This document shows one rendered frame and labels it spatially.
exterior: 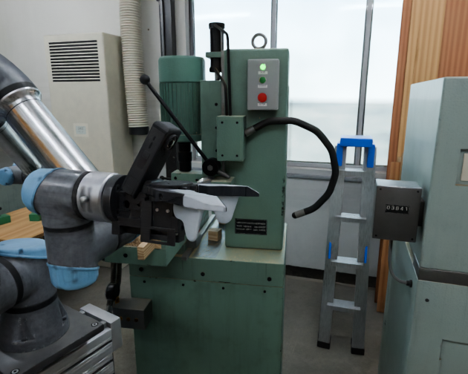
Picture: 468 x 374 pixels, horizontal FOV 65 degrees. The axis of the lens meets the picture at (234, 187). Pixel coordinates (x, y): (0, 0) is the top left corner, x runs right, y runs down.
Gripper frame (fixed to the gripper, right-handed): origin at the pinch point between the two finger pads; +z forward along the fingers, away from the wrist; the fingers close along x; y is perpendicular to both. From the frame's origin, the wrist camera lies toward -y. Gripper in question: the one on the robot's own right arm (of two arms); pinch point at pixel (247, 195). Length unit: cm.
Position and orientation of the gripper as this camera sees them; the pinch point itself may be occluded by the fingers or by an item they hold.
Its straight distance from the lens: 49.0
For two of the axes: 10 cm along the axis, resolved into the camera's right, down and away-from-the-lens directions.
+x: -3.1, 0.9, -9.4
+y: -0.4, 9.9, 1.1
